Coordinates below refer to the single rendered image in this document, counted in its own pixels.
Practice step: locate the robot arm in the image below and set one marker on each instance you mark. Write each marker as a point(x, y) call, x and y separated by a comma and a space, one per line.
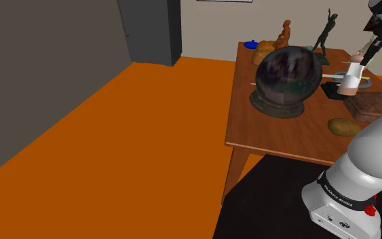
point(366, 159)

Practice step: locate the orange-brown bread loaf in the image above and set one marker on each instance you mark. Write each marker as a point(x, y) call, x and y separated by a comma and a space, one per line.
point(260, 53)

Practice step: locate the orange-brown seated figurine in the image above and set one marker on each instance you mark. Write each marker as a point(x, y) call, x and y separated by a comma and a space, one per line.
point(285, 34)

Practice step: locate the brown wooden table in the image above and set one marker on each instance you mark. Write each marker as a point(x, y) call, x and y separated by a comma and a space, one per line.
point(276, 132)

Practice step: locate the dark brown loaf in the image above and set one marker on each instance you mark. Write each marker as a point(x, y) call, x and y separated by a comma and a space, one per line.
point(371, 106)

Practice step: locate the pale pink figure black base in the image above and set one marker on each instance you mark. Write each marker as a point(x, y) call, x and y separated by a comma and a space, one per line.
point(350, 79)

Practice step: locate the dark glass globe on base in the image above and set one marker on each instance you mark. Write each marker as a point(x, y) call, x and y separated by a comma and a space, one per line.
point(286, 76)

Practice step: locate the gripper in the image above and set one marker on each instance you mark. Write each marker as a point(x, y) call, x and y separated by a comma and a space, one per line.
point(373, 49)

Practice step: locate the brown potato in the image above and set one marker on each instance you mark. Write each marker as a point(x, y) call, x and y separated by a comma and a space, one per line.
point(342, 127)

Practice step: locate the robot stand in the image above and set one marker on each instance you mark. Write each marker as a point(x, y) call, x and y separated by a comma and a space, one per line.
point(263, 205)

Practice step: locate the dark standing figure statue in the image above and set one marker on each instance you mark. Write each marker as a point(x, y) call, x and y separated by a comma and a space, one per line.
point(324, 34)

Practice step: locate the blue round lid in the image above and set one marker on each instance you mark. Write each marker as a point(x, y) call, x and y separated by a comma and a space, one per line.
point(251, 44)

